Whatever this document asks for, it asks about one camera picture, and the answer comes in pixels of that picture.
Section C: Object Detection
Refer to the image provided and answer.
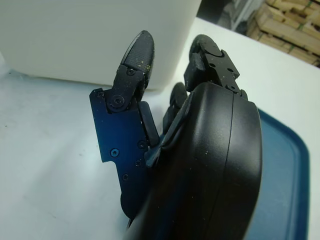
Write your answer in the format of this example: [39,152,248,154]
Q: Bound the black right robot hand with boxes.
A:
[89,30,263,240]

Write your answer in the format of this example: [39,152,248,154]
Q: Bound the white two-slot toaster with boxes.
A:
[0,0,203,91]

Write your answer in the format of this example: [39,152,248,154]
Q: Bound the dark blue plastic tray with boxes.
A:
[254,107,311,240]

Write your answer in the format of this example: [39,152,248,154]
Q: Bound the stack of wooden crates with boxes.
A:
[246,0,320,68]

